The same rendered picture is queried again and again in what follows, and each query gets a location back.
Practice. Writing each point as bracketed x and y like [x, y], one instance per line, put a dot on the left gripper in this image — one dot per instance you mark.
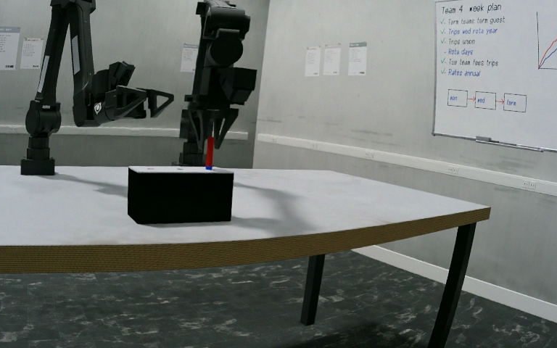
[222, 109]

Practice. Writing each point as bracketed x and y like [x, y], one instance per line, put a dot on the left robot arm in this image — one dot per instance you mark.
[236, 83]

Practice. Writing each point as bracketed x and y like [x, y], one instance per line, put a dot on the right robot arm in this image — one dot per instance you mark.
[89, 99]

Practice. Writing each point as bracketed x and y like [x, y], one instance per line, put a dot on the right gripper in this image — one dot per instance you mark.
[130, 105]

